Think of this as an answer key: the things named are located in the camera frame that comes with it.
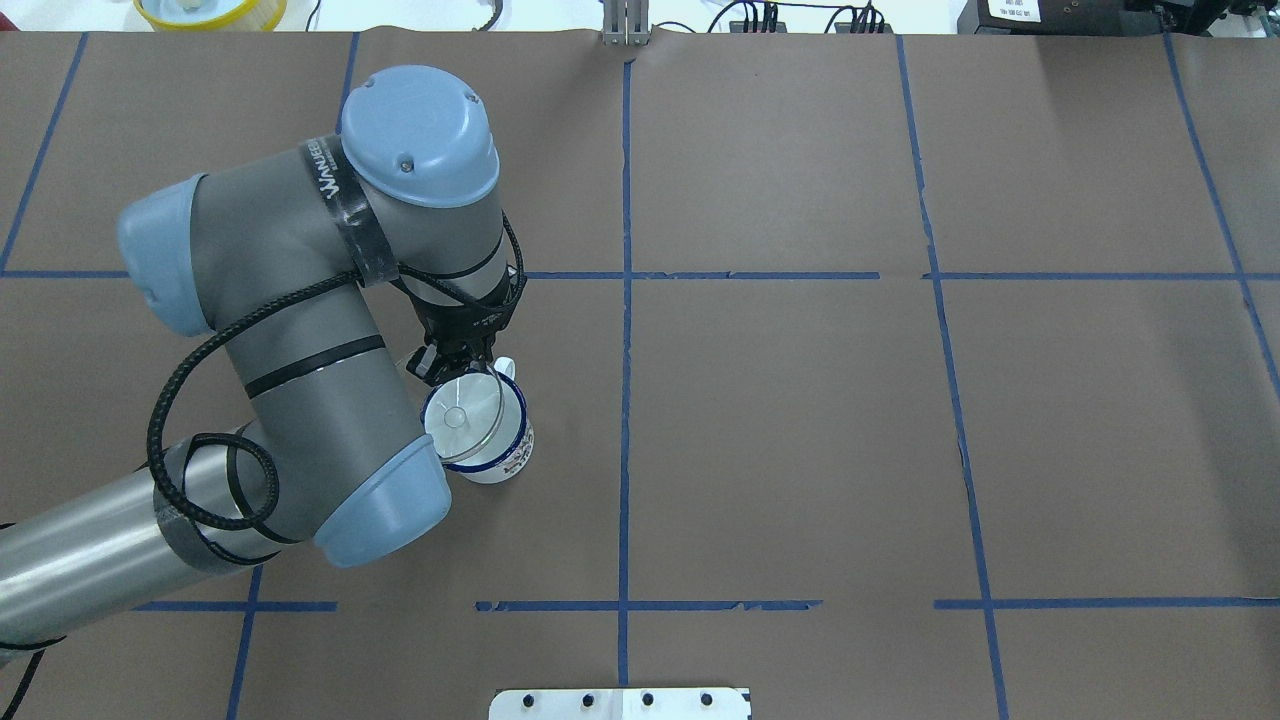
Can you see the grey box device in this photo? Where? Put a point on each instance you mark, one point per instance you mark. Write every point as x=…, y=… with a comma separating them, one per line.
x=1052, y=18

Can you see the yellow tape roll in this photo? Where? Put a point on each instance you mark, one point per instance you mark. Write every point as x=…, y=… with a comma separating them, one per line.
x=212, y=16

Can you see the aluminium frame post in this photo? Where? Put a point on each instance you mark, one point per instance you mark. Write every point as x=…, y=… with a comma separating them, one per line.
x=626, y=23

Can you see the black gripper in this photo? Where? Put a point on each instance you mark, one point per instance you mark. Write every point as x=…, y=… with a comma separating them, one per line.
x=462, y=322

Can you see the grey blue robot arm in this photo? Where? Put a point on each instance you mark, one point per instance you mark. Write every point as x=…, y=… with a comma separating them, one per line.
x=290, y=422

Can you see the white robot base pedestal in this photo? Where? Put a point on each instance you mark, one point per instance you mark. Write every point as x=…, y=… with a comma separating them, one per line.
x=623, y=703

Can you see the clear glass funnel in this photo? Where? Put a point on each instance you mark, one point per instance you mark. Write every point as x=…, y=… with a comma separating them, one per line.
x=463, y=416

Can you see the white enamel mug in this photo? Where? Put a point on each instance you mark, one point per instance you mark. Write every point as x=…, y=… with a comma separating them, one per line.
x=511, y=449

